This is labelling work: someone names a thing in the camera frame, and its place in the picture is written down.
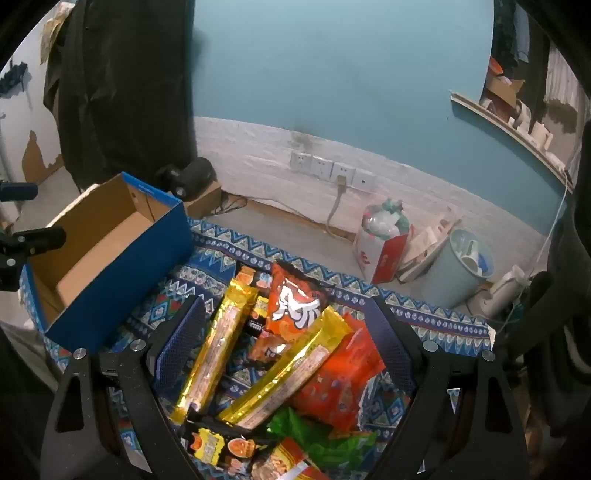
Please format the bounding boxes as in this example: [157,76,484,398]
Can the orange noodle snack bag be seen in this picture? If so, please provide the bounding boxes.
[249,438,333,480]

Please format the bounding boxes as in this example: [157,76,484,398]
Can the red-orange snack bag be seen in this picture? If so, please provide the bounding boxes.
[288,314,386,432]

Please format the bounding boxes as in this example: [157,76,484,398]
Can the dark blue hanging object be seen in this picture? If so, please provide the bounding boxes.
[0,62,31,99]

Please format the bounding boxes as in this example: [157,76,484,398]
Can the white plug and cable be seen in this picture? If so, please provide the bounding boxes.
[325,175,348,237]

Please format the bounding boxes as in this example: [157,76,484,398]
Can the orange snack bag white print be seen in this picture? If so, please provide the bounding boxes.
[247,261,335,365]

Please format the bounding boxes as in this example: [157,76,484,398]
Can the small brown cardboard box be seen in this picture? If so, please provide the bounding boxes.
[185,181,223,220]

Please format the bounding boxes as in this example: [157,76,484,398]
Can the black round device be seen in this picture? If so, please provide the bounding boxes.
[154,157,217,201]

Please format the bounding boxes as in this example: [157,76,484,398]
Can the hanging clothes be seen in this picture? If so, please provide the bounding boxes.
[492,0,580,130]

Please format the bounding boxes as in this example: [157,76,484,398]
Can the black hanging clothing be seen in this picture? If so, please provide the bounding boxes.
[44,0,197,192]

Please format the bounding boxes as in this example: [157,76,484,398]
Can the cardboard box on shelf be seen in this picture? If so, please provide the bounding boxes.
[480,74,526,109]

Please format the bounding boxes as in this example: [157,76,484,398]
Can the light blue trash bin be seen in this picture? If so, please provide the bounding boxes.
[420,228,496,310]

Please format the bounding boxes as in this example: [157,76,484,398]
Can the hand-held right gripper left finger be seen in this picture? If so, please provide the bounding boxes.
[39,295,208,480]

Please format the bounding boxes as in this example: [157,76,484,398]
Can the wooden wall shelf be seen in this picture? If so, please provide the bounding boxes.
[450,91,575,192]

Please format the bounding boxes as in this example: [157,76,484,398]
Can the red and white paper bag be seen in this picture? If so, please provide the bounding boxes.
[353,226,411,284]

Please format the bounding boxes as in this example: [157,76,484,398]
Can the white and green plastic bag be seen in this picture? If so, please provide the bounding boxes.
[361,198,411,241]

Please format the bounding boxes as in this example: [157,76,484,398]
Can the gold long snack packet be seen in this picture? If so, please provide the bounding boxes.
[217,307,354,430]
[168,277,259,423]

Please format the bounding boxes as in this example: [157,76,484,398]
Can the green snack packet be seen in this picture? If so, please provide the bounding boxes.
[268,406,377,472]

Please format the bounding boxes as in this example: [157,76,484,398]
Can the small dark snack packet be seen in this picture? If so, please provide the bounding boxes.
[247,295,271,339]

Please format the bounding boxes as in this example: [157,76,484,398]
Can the blue patterned blanket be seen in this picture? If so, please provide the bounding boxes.
[21,217,497,480]

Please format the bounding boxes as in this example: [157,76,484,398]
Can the thin white cable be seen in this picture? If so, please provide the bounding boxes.
[549,171,571,241]

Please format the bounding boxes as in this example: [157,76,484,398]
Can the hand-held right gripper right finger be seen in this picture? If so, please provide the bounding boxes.
[369,295,529,480]

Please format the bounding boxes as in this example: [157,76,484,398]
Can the black and yellow snack bag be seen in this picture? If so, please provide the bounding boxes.
[180,418,278,480]

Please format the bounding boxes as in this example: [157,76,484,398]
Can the brown paper bags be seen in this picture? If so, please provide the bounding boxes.
[399,205,462,282]

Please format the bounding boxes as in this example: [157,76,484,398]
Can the beige hanging cloth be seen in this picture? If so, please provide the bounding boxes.
[41,9,71,62]

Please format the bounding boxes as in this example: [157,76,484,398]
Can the blue cardboard box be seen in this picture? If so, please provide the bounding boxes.
[21,172,195,354]

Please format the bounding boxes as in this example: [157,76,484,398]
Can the black cable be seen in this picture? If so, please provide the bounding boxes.
[215,191,250,215]

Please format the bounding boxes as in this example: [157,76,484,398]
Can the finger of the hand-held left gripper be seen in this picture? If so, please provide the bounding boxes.
[0,226,67,292]
[0,182,39,202]

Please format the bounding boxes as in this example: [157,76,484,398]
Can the white kettle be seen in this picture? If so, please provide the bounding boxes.
[480,265,532,319]

